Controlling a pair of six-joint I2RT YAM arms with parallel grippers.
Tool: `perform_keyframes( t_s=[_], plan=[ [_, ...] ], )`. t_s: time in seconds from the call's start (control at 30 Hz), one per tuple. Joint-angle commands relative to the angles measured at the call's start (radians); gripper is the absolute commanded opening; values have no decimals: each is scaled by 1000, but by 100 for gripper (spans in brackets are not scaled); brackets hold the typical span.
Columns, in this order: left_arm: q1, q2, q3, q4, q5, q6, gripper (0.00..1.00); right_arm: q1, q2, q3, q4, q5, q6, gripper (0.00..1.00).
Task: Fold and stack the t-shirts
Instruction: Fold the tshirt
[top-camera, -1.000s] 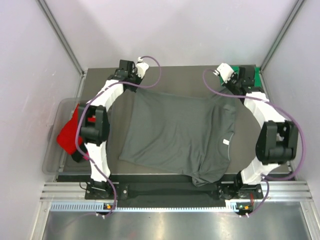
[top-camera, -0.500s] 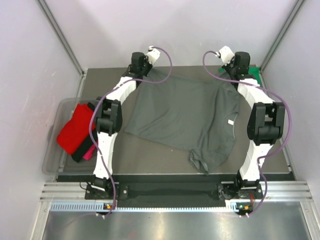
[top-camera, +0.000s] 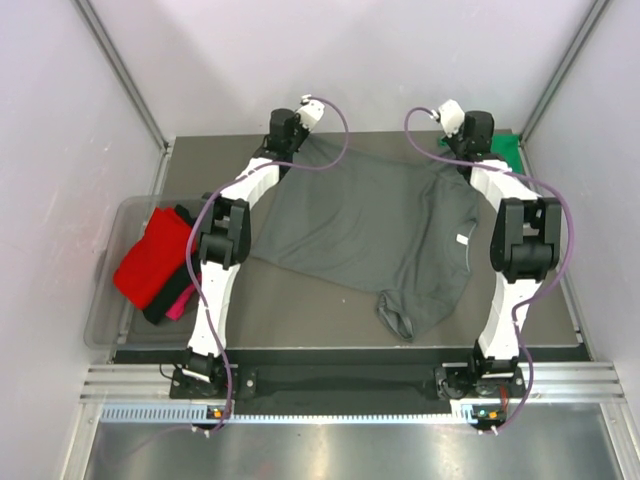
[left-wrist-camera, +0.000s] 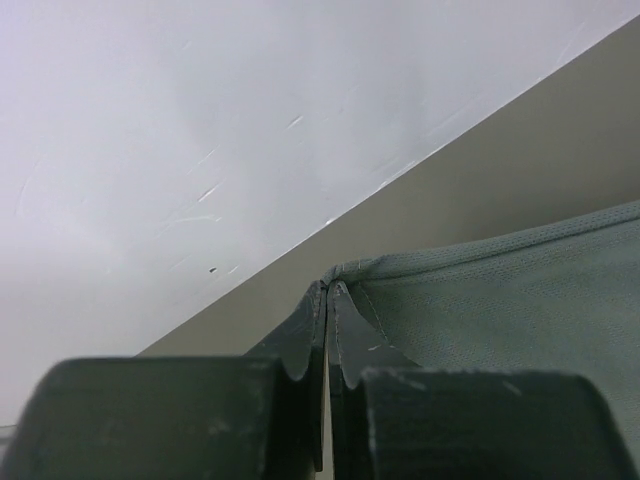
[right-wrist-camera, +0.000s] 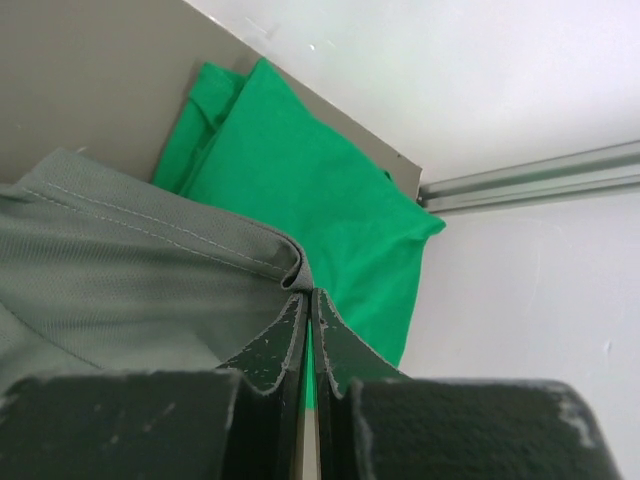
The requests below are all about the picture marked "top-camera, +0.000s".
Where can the aluminium front rail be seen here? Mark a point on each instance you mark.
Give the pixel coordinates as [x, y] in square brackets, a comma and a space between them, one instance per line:
[553, 382]

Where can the right aluminium frame post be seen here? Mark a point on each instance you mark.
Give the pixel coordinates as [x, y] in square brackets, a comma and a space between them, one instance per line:
[577, 44]

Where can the aluminium frame post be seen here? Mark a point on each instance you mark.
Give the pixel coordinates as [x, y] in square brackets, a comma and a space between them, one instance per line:
[115, 61]
[577, 44]

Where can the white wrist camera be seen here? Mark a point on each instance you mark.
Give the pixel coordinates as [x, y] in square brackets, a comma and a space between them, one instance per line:
[310, 112]
[450, 116]

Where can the pink t shirt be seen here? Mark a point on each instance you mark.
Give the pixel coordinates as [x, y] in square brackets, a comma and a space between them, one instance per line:
[177, 309]

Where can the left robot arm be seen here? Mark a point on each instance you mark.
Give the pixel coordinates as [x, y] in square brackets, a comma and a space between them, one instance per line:
[226, 235]

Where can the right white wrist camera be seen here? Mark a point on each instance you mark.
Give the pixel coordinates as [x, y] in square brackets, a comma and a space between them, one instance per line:
[450, 116]

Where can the grey t shirt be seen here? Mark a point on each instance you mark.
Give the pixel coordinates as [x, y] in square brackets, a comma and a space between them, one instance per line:
[398, 230]

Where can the slotted cable duct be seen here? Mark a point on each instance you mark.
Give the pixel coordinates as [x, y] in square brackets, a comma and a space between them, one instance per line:
[210, 415]

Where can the left aluminium frame post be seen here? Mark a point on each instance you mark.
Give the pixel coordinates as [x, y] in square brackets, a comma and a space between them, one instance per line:
[115, 61]

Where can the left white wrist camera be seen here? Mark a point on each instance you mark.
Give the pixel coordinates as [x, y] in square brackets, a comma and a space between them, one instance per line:
[310, 112]

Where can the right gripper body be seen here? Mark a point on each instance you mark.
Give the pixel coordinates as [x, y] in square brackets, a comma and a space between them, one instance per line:
[457, 145]

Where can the folded green t shirt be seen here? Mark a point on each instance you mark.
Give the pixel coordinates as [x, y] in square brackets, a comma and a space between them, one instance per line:
[506, 145]

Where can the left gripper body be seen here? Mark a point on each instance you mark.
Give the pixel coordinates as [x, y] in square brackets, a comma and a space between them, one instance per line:
[300, 134]

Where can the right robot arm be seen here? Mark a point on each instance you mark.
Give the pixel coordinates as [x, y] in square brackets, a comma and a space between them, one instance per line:
[524, 245]

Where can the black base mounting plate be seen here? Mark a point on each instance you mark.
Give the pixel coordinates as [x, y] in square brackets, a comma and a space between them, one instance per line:
[388, 375]

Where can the red t shirt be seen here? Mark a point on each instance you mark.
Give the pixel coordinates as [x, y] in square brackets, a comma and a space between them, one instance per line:
[153, 259]

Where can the clear plastic bin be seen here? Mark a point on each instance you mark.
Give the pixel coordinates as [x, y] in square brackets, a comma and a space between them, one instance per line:
[113, 321]

